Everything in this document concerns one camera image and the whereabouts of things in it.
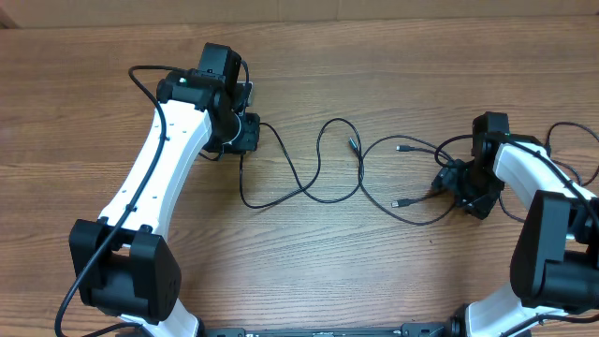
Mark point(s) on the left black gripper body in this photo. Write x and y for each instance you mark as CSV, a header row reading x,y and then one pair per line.
x,y
241,133

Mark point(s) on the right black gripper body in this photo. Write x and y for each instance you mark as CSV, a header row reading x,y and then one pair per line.
x,y
475,185

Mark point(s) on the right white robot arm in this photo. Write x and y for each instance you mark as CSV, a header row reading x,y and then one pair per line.
x,y
554,267

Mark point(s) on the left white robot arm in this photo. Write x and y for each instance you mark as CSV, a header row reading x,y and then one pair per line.
x,y
122,261

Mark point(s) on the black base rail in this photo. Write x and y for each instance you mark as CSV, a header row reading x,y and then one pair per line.
x,y
432,329

